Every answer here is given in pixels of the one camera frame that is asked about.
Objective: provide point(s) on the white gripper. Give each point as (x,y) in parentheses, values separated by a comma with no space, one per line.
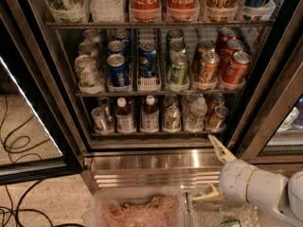
(234,180)

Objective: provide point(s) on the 7up can shelf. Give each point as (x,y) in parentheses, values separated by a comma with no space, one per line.
(170,100)
(172,119)

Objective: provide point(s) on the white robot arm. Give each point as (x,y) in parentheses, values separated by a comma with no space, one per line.
(278,196)

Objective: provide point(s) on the green can in bin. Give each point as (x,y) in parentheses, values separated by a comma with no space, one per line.
(230,223)

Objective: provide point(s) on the front bronze can bottom right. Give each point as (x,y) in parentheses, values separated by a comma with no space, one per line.
(217,117)

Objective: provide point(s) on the bronze can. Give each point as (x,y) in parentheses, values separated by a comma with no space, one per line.
(215,100)
(217,117)

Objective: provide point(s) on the rear bronze can bottom right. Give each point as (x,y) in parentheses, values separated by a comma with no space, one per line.
(215,100)

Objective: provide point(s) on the front gold can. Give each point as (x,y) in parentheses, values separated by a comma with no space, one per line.
(207,67)

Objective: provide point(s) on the gold can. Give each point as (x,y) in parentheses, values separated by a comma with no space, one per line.
(207,67)
(204,45)

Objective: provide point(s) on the front red coke can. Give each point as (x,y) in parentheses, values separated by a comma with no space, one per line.
(237,69)

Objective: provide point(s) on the red coke can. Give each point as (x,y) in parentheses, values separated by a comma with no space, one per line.
(237,69)
(225,34)
(227,51)

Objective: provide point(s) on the steel fridge base grille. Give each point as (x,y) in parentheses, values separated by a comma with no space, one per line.
(185,168)

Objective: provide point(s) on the front silver can bottom left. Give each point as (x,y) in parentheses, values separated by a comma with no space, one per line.
(100,119)

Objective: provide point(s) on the silver can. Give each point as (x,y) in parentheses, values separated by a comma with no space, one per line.
(106,104)
(100,119)

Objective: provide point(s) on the middle red coke can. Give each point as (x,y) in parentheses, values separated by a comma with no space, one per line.
(227,51)

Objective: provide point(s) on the rear gold can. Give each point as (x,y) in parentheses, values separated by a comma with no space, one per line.
(204,45)

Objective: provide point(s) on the single pepsi can centre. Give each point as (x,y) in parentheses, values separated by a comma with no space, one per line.
(147,58)

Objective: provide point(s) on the rear silver can bottom left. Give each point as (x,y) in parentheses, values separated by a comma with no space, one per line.
(106,104)

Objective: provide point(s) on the front blue pepsi can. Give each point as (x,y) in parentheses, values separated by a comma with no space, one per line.
(118,70)

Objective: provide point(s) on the blue pepsi can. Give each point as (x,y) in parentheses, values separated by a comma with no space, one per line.
(122,34)
(117,47)
(118,70)

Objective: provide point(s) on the rear red coke can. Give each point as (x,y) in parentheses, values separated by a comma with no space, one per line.
(225,34)

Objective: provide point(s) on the front white green can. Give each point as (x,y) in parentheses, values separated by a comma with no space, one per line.
(87,72)

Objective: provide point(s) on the white green can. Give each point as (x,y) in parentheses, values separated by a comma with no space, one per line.
(90,49)
(92,35)
(87,72)

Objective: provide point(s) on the middle blue pepsi can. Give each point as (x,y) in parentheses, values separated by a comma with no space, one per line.
(117,47)

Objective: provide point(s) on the rear blue pepsi can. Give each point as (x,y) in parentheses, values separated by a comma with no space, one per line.
(122,34)

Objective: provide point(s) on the middle white green can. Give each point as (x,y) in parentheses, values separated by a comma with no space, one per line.
(90,49)

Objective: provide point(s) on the open glass fridge door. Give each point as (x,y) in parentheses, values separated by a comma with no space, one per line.
(39,130)

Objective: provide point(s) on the rear white green can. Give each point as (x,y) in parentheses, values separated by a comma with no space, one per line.
(92,35)

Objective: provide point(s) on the clear bottle top shelf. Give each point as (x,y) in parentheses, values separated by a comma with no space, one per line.
(107,10)

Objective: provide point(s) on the right clear plastic bin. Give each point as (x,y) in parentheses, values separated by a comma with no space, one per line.
(212,213)

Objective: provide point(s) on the clear plastic bin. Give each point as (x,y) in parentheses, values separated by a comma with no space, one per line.
(148,206)
(212,213)

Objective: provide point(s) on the front clear water bottle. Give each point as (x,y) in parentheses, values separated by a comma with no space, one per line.
(194,121)

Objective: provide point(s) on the clear water bottle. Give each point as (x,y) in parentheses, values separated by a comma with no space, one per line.
(194,121)
(187,100)

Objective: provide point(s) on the rear clear water bottle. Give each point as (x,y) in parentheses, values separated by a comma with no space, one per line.
(187,100)

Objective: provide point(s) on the right tea bottle white cap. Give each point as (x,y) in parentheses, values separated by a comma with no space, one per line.
(150,115)

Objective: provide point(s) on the tea bottle white cap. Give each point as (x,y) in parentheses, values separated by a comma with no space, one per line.
(124,116)
(150,115)

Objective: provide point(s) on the left tea bottle white cap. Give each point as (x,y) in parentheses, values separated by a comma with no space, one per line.
(124,116)

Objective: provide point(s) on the left clear plastic bin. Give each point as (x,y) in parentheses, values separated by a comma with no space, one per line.
(148,206)

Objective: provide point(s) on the right coca-cola bottle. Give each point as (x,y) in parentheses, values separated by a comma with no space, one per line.
(181,0)

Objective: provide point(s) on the coca-cola bottle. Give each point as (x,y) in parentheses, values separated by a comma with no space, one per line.
(181,0)
(146,9)

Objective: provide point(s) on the gold label bottle top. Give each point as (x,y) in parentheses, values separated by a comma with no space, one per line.
(219,10)

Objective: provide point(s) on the left coca-cola bottle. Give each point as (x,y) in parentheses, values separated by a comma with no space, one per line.
(146,9)

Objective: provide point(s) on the right fridge door frame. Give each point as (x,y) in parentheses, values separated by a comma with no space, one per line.
(258,139)

